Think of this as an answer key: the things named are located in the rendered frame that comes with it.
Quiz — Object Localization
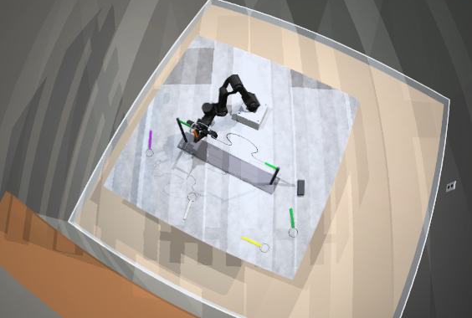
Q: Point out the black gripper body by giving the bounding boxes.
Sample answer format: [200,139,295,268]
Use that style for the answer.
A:
[186,116,218,140]

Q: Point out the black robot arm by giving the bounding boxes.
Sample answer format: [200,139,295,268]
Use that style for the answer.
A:
[197,74,260,130]

